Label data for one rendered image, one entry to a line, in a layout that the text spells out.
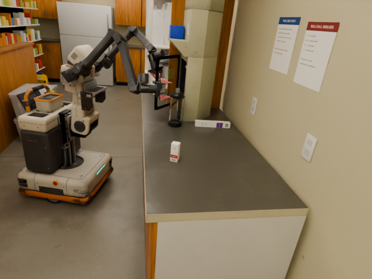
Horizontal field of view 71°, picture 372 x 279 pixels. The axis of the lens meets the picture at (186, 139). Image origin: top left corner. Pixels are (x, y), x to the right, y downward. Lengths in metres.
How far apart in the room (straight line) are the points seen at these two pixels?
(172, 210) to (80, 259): 1.25
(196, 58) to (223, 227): 1.17
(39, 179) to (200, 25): 1.87
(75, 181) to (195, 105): 1.26
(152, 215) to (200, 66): 1.18
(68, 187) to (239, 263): 1.68
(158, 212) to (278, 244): 0.59
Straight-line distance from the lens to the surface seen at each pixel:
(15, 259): 2.36
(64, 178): 2.56
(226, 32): 2.32
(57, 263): 2.23
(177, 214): 1.07
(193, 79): 1.91
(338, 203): 1.19
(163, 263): 1.25
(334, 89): 1.21
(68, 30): 6.91
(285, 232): 1.31
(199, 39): 1.88
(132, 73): 1.85
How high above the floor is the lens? 1.62
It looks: 24 degrees down
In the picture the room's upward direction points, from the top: 6 degrees clockwise
